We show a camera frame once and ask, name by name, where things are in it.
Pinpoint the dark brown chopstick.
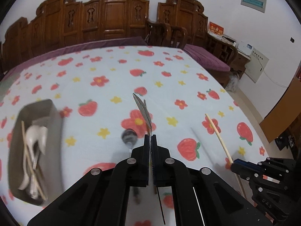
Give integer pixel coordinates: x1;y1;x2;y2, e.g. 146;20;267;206
143;99;158;195

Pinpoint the metal spoon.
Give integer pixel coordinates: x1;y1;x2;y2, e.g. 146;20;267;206
133;93;166;225
121;129;141;205

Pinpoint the wooden side table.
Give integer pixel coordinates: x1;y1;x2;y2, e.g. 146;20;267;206
206;33;251;78

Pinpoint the strawberry flower tablecloth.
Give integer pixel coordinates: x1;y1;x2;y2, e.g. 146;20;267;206
1;47;267;225

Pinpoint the light bamboo chopstick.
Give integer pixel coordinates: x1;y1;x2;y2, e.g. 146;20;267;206
21;120;48;201
205;114;247;199

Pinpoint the white ladle spoon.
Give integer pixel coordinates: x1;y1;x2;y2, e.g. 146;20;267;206
26;125;48;158

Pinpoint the carved wooden armchair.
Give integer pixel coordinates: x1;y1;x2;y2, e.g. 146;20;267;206
145;0;208;49

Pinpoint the red sign card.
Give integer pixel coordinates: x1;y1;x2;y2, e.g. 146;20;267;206
208;21;224;38

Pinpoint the white wall electrical box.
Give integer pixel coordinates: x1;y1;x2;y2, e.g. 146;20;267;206
245;48;269;83

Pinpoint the white plastic spoon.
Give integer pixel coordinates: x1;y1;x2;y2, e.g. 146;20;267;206
18;149;41;190

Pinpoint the purple seat cushion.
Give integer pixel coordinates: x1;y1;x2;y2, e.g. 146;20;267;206
183;44;230;72

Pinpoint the grey metal tray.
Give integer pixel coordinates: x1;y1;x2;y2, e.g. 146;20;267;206
8;99;63;206

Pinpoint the carved wooden bench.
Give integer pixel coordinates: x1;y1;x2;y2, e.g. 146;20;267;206
1;0;150;70

